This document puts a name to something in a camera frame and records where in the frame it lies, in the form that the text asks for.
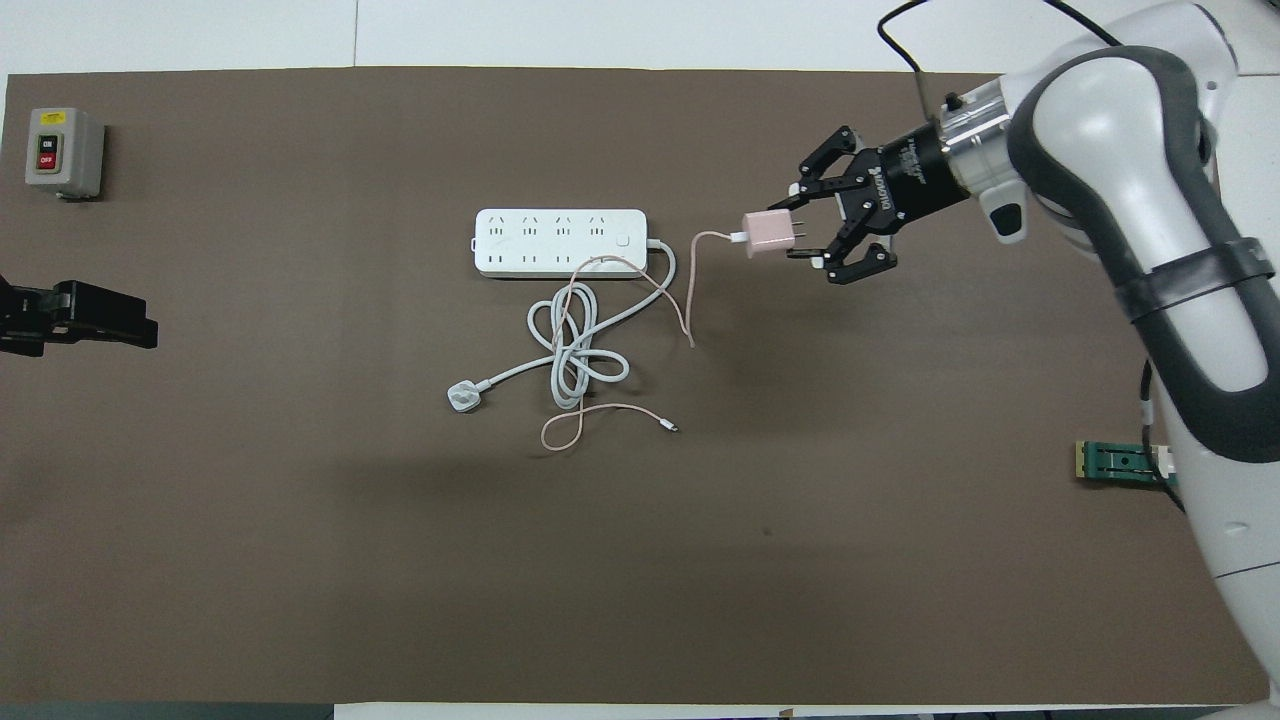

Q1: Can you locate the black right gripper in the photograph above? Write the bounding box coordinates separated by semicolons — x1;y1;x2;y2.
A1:
787;120;966;286

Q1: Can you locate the pink USB charger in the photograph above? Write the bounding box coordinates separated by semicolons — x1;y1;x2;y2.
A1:
738;209;809;259

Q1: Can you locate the pink charging cable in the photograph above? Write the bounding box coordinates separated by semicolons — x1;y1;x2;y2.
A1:
540;230;741;453

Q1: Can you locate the white power strip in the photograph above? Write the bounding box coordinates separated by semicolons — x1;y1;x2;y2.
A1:
472;207;651;280

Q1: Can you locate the grey on-off button box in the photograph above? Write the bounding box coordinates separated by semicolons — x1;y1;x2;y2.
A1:
25;107;106;199

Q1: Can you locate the brown table mat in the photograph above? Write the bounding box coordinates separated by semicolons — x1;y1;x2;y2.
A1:
0;67;1271;706

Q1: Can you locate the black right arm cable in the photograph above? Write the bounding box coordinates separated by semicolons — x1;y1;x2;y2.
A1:
878;0;1191;513

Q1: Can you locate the white power cord with plug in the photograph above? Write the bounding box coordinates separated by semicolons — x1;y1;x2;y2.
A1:
445;238;679;416

